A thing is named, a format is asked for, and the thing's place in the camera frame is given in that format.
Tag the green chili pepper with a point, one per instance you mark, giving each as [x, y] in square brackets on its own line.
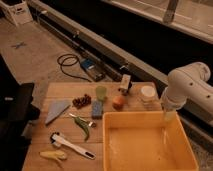
[83, 126]

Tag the dark red grape bunch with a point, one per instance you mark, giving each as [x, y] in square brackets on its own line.
[81, 101]

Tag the black chair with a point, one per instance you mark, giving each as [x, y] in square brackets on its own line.
[16, 110]

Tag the grey folded cloth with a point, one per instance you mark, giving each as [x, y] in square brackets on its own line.
[56, 108]

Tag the wooden board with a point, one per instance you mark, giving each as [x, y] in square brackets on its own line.
[66, 126]

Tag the orange round fruit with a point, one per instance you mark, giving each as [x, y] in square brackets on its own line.
[118, 102]

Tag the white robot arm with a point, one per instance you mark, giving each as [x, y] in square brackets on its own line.
[188, 93]

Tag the yellow plastic tray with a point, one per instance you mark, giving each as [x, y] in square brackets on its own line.
[145, 141]

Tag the white storage crate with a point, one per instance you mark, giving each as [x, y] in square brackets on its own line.
[17, 14]

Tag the small beige box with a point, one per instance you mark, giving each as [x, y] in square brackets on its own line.
[125, 84]

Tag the white lidded jar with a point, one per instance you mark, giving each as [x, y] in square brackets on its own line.
[148, 93]

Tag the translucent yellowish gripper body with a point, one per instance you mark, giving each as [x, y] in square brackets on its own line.
[168, 117]

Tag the yellow corn cob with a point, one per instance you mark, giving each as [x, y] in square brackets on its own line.
[55, 154]

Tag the blue electronic box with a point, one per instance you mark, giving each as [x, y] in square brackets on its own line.
[87, 64]

